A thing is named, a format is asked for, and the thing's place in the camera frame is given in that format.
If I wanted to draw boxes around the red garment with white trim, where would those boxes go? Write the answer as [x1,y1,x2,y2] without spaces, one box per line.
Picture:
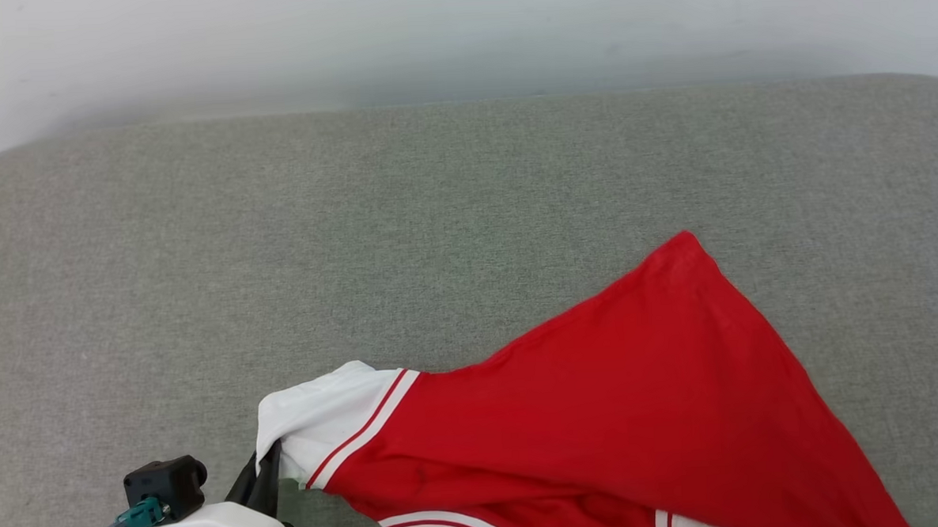
[247,221,913,527]

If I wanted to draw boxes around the teal cable connector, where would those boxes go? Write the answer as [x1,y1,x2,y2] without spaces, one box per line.
[101,496,169,527]

